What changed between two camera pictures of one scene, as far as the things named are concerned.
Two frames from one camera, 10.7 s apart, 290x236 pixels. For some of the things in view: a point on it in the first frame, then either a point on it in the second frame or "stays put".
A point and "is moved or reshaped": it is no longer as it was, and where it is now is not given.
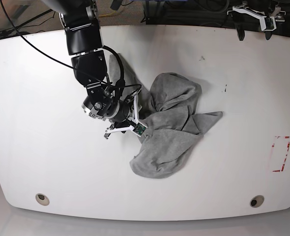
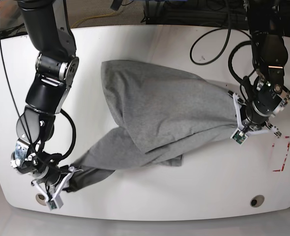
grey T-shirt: [168, 109] is moved or reshaped
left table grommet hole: [42, 199] stays put
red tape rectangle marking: [273, 145] stays put
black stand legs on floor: [21, 29] stays put
